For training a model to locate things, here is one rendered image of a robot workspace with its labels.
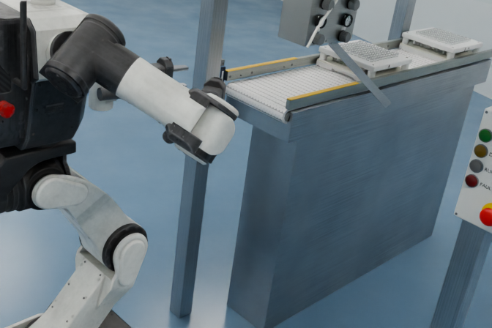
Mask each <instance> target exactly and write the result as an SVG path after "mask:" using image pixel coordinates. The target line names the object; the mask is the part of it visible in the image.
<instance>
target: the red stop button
mask: <svg viewBox="0 0 492 328"><path fill-rule="evenodd" d="M480 221H481V222H482V223H483V224H484V225H485V226H492V209H491V208H485V209H483V210H482V211H481V212H480Z"/></svg>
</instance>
